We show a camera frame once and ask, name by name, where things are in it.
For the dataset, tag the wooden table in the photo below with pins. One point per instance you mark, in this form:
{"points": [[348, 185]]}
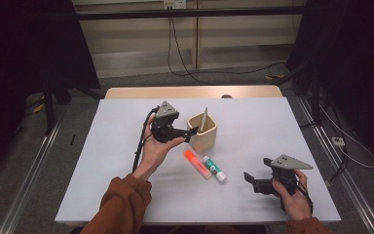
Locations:
{"points": [[175, 92]]}

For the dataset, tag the beige pen holder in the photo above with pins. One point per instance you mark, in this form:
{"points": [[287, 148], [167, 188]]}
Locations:
{"points": [[207, 139]]}

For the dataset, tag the yellow floor tape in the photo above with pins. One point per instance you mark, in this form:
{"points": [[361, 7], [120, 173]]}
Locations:
{"points": [[274, 77], [39, 108]]}

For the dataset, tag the white wall socket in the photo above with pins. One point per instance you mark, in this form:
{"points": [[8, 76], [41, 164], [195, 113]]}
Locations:
{"points": [[174, 4]]}

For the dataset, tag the person's right hand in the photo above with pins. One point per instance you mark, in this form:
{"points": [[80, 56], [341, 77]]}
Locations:
{"points": [[295, 206]]}

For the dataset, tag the clear plastic pen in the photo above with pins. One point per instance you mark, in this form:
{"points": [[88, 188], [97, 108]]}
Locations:
{"points": [[204, 120]]}

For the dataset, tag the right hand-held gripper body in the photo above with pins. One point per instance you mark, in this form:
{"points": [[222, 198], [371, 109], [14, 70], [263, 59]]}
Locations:
{"points": [[287, 174]]}

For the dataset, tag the white power strip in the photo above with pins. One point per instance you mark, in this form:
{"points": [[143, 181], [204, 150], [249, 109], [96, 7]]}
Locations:
{"points": [[338, 141]]}

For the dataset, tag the person's left hand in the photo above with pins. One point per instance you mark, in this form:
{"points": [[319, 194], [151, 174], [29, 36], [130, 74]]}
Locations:
{"points": [[152, 152]]}

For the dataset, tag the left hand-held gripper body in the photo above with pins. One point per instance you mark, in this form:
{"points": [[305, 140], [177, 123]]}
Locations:
{"points": [[162, 130]]}

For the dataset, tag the black metal stand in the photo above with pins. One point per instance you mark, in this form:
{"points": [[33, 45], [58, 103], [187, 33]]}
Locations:
{"points": [[48, 110]]}

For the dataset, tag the black curtain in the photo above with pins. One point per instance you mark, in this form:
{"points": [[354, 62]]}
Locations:
{"points": [[29, 48], [354, 48]]}

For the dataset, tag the black horizontal bar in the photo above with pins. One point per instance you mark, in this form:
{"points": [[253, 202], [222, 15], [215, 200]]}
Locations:
{"points": [[207, 13]]}

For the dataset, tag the aluminium floor rail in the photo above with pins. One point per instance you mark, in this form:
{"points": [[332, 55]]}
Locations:
{"points": [[354, 185], [30, 182]]}

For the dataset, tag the orange highlighter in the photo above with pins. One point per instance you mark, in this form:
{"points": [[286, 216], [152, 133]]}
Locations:
{"points": [[196, 164]]}

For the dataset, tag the green glue stick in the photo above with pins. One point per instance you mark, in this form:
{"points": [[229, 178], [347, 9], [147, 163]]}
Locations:
{"points": [[213, 168]]}

